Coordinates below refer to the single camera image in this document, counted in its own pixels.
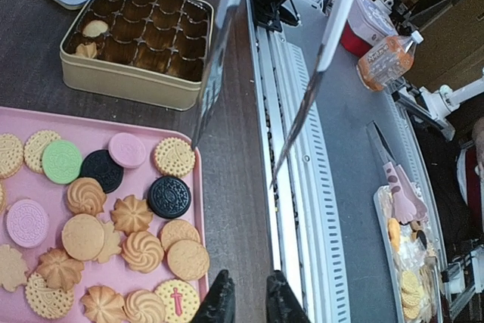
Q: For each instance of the beige round biscuit corner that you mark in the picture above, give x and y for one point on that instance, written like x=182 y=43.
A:
x=174 y=156

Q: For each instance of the black sandwich cookie upper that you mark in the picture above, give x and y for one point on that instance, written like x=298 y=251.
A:
x=99 y=165

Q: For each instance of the pink sandwich cookie lower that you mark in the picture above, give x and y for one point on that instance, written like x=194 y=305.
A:
x=127 y=150

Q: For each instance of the beige round biscuit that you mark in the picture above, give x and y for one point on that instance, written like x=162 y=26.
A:
x=34 y=148
x=11 y=155

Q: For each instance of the beige round biscuit top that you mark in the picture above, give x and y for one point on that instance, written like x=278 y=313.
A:
x=11 y=155

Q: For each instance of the black sandwich cookie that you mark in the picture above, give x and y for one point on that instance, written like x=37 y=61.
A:
x=99 y=165
x=169 y=197

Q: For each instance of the side tray with cookies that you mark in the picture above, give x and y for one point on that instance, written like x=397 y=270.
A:
x=413 y=262

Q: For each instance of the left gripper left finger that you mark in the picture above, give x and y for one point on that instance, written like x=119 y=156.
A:
x=219 y=304

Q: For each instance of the gold cookie tin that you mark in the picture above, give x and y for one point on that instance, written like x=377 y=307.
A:
x=154 y=51

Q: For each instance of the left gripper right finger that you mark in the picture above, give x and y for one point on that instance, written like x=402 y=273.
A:
x=281 y=304

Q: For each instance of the beige flower cookie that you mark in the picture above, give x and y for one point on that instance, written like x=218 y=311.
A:
x=13 y=268

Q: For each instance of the green sandwich cookie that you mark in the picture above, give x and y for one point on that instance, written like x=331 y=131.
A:
x=61 y=162

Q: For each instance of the plain round brown cookie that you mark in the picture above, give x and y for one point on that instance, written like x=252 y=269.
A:
x=83 y=237

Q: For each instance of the swirl butter cookie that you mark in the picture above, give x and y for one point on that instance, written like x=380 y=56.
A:
x=95 y=28

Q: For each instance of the biscuit with pink stick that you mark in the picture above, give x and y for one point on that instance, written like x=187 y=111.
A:
x=181 y=300

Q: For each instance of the pink sandwich cookie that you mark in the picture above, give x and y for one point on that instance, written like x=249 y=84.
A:
x=27 y=223
x=127 y=150

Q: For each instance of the brown leaf cookie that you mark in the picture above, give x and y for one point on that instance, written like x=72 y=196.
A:
x=89 y=50

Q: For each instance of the pink sandwich cookie upper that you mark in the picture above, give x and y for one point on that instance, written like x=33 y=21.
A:
x=27 y=223

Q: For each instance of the orange drink bottle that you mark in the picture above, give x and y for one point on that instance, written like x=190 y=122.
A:
x=388 y=60

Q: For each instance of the black sandwich cookie lower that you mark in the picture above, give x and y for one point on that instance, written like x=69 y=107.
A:
x=169 y=197

